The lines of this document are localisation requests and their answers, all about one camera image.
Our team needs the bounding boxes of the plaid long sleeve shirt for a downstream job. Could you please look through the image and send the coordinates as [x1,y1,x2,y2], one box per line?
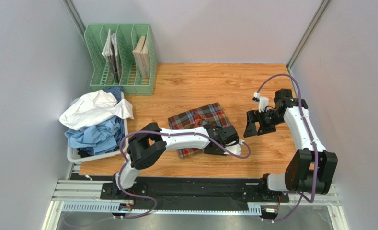
[167,102,232,159]

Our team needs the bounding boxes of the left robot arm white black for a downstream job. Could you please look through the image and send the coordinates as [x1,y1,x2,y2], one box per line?
[113,123,241,191]

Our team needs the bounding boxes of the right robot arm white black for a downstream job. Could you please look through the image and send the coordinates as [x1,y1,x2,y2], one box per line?
[243,89,338,195]

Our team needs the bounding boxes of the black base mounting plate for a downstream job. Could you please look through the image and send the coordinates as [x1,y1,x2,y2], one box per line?
[70,175,296,211]

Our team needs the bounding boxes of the light blue shirt in basket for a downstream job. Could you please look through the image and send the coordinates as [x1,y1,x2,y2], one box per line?
[65,116,125,156]

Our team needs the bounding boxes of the beige book in organizer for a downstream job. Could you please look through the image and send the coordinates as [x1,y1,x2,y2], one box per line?
[132,36,151,80]

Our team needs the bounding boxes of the white shirt in basket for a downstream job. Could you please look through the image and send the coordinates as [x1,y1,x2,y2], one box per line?
[59,90,134,130]

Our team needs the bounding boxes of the green plastic file organizer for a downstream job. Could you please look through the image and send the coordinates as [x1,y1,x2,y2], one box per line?
[84,24,158,95]

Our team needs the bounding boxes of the white laundry basket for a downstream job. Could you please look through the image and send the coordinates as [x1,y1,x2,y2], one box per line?
[67,90,128,163]

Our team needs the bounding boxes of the magazines in organizer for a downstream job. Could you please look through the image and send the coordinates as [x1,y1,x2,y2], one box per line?
[102,29,122,84]

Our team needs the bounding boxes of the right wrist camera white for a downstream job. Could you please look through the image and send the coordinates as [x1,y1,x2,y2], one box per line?
[252,92,269,112]

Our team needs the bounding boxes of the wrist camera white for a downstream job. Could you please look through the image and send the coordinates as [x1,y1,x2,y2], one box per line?
[226,139,244,156]
[252,92,269,112]

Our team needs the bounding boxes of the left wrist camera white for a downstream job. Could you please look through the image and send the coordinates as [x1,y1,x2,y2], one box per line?
[226,139,244,156]

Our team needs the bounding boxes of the aluminium frame rail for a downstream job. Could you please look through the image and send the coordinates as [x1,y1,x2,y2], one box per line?
[52,176,348,230]

